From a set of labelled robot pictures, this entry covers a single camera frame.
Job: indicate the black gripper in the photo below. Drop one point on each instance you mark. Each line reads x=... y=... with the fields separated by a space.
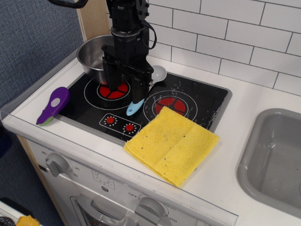
x=127 y=58

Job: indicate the blue handled ladle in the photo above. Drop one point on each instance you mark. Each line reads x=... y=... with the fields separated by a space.
x=158 y=75

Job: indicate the yellow towel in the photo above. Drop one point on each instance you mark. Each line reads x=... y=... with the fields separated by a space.
x=172 y=146

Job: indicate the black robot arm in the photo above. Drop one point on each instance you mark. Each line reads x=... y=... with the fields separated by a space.
x=128 y=19

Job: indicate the black toy stovetop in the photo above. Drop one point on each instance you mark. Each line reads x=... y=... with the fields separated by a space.
x=96 y=109

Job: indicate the stainless steel pot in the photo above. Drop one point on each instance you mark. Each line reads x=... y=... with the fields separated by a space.
x=90 y=55

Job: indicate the purple toy eggplant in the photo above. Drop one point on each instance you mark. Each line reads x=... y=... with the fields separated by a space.
x=58 y=100

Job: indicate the wooden side panel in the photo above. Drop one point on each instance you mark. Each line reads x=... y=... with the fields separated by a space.
x=93 y=19

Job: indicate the grey left oven knob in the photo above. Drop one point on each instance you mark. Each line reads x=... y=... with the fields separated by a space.
x=56 y=164

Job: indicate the grey oven knob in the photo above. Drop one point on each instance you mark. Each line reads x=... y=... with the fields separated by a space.
x=56 y=164
x=150 y=210

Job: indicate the grey right oven knob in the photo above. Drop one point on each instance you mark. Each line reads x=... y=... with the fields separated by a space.
x=150 y=210

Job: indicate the grey sink basin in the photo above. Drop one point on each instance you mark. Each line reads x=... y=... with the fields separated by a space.
x=270 y=168

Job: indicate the yellow object bottom left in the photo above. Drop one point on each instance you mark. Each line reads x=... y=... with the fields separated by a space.
x=27 y=221

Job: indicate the grey oven door handle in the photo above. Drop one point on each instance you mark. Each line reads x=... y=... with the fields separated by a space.
x=103 y=213

